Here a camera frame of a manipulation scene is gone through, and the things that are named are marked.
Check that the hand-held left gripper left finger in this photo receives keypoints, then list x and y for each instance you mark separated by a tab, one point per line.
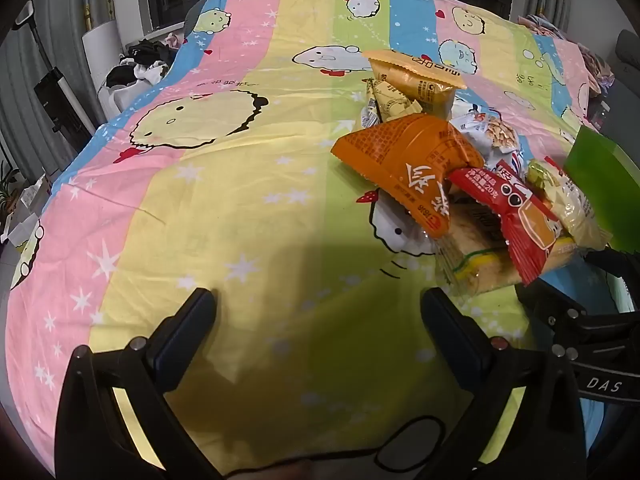
185	330

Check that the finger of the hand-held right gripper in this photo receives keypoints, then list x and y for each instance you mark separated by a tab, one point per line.
550	305
610	262

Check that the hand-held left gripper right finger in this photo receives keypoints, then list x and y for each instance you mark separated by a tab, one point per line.
452	332

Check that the green cardboard box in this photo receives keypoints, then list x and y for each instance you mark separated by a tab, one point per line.
605	185

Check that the red snack packet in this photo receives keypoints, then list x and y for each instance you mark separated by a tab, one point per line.
525	230

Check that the clear cracker packet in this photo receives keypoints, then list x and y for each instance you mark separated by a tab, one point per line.
475	245

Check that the dark orange snack packet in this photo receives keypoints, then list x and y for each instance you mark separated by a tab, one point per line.
400	160

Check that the light orange cracker packet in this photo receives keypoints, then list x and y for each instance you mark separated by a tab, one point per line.
420	82

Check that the pale yellow snack packet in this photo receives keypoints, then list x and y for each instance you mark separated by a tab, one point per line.
580	215

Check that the striped cartoon printed blanket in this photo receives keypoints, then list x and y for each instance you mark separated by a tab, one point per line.
225	210

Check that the white blue peanut packet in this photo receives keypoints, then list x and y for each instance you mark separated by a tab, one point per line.
492	132

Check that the pastel clothes pile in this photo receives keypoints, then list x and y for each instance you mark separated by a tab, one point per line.
595	65

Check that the grey sofa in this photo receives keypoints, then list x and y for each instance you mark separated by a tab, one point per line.
627	50

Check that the potted plant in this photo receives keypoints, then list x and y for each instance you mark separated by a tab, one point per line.
7	185

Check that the pale yellow triangular packet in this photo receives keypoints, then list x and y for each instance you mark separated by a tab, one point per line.
392	102

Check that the black upright vacuum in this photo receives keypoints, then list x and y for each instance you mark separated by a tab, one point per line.
55	100

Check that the dark clothes pile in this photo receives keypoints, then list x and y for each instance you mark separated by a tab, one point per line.
145	60

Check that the white board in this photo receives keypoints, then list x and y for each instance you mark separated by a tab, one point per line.
102	45

